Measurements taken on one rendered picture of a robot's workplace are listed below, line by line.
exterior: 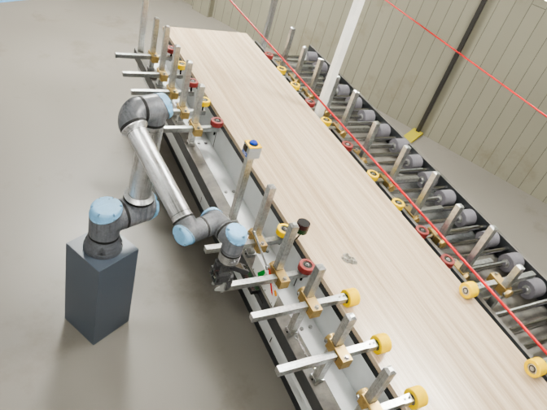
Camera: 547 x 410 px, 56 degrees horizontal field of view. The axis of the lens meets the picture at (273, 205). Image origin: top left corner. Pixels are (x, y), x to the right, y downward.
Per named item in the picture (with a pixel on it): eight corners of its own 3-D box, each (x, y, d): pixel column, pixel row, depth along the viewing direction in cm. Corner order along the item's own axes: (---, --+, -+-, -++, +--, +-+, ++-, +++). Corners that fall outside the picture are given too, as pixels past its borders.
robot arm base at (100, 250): (99, 265, 250) (101, 250, 244) (74, 243, 256) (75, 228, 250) (130, 248, 263) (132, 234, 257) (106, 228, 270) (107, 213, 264)
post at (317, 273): (287, 339, 236) (320, 268, 207) (284, 333, 238) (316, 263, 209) (294, 338, 238) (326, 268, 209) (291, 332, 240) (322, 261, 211)
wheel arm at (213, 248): (205, 255, 245) (207, 249, 242) (203, 250, 247) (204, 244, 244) (284, 244, 265) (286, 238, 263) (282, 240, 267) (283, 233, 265)
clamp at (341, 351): (337, 370, 200) (342, 363, 197) (321, 342, 208) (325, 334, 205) (350, 366, 203) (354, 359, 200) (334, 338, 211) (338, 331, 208)
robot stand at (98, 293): (93, 345, 283) (98, 272, 247) (64, 317, 291) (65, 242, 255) (129, 320, 301) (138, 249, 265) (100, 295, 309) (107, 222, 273)
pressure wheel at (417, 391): (418, 394, 192) (404, 384, 199) (417, 413, 193) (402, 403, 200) (430, 390, 195) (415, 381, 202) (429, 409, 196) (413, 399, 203)
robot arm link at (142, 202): (112, 215, 263) (129, 88, 216) (142, 205, 275) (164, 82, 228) (129, 234, 257) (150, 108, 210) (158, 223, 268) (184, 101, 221)
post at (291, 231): (265, 298, 252) (293, 226, 223) (262, 292, 254) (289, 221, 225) (272, 296, 254) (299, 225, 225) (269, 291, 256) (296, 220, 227)
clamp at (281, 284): (278, 290, 238) (281, 282, 235) (266, 268, 247) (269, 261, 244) (288, 287, 241) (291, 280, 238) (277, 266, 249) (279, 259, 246)
